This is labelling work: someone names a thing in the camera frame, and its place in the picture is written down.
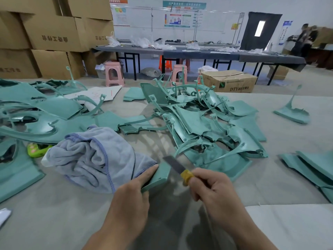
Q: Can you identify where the yellow-handled deburring knife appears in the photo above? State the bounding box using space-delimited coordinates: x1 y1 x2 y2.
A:
163 156 195 186

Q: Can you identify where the person's left hand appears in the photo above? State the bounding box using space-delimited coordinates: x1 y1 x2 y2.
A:
83 164 159 250

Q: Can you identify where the person's right hand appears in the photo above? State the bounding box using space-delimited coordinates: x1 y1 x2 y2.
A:
187 167 253 235

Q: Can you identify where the heap of clear plastic bags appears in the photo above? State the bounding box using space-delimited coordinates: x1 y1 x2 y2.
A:
106 36 178 50

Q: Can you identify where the stack of brown cardboard boxes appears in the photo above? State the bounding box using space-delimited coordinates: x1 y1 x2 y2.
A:
0 0 115 80

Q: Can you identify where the single green plastic part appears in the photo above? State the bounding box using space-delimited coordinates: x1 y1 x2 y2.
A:
140 161 171 194

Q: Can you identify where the orange object under table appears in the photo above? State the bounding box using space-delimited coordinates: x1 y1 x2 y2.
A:
159 58 172 71

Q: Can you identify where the pink plastic stool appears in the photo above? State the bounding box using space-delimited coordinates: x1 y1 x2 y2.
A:
104 61 126 87
171 64 188 86

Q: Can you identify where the grey-blue wiping cloth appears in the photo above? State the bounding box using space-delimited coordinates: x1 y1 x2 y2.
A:
42 126 158 194

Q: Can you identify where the white foam sheet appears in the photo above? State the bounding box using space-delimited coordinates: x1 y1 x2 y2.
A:
245 203 333 250

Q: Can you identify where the pile of green plastic parts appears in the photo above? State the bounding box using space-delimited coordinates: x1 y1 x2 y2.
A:
0 65 333 203

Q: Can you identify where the colourful wall poster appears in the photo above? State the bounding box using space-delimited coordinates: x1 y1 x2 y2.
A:
164 10 198 28

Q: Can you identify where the white paper sheet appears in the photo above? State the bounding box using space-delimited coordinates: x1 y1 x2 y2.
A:
65 85 123 110

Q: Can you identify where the long grey work table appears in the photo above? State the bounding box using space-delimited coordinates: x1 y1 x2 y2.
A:
93 45 308 85

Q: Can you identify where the white oval plastic piece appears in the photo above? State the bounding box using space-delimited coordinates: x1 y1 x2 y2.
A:
0 208 12 228

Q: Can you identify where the brown cardboard box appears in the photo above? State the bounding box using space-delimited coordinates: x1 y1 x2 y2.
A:
200 69 258 94

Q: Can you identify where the dark door with window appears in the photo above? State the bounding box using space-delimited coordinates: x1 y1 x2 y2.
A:
240 12 283 51

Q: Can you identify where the green and yellow gadget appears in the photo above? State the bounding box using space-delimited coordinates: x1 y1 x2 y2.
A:
27 142 54 158

